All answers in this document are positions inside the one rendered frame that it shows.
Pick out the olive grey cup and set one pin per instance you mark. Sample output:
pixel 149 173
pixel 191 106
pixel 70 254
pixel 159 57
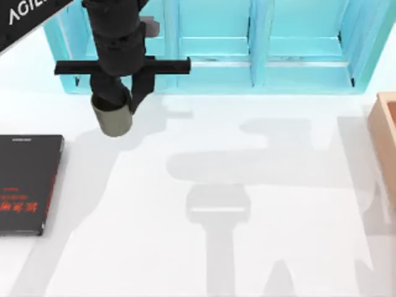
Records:
pixel 115 122

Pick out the grey rounded box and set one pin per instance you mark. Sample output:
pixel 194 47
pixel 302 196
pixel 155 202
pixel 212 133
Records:
pixel 151 26

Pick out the black book with red lettering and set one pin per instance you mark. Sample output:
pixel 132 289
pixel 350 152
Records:
pixel 24 185

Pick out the light blue rack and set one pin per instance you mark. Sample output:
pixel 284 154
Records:
pixel 294 49

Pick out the shallow salmon-coloured box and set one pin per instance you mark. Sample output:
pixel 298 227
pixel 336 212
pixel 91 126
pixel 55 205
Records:
pixel 385 136

